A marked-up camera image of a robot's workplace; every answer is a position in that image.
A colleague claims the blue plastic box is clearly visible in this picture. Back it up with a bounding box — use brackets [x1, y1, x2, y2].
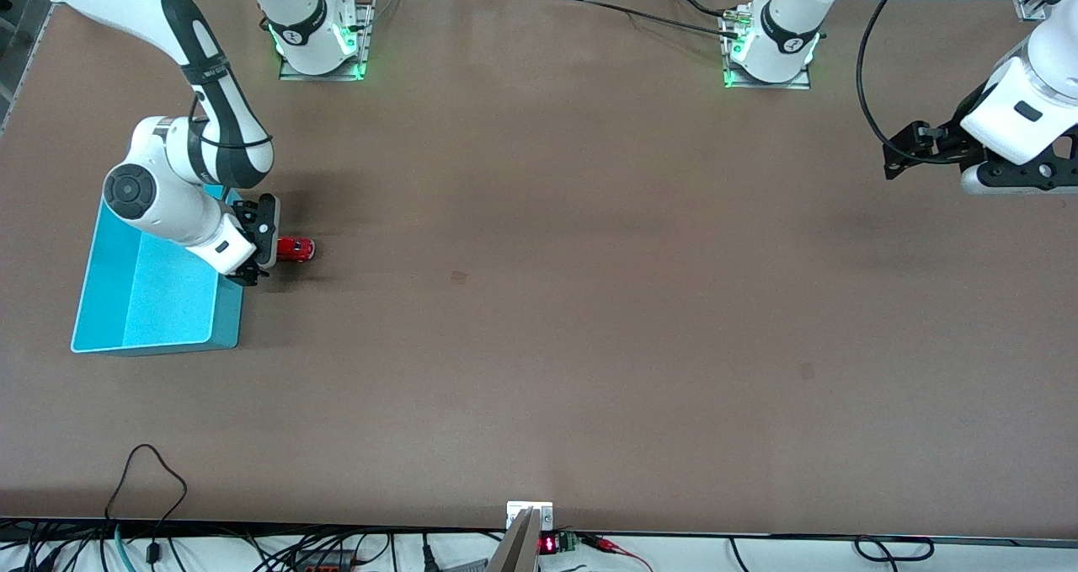
[70, 183, 245, 356]

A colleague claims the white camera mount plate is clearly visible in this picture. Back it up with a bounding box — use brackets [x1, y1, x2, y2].
[505, 500, 555, 532]

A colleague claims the red clip lead cable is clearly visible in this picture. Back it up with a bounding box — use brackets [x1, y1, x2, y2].
[581, 534, 656, 572]

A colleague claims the black power strip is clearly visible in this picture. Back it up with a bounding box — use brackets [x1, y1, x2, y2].
[291, 547, 359, 572]

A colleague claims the black coiled cable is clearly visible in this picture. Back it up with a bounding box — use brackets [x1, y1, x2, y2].
[853, 535, 937, 564]

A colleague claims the thin black looped cable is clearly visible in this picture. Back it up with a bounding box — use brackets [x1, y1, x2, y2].
[103, 443, 189, 566]

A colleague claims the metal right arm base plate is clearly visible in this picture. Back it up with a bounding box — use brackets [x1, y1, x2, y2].
[278, 0, 376, 82]

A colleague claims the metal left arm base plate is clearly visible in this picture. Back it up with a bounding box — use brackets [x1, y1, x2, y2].
[720, 3, 812, 91]

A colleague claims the grey aluminium camera bar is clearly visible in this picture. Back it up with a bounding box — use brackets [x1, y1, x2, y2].
[484, 507, 542, 572]

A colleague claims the long black table cable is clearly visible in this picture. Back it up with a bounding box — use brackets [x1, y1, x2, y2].
[552, 0, 742, 38]

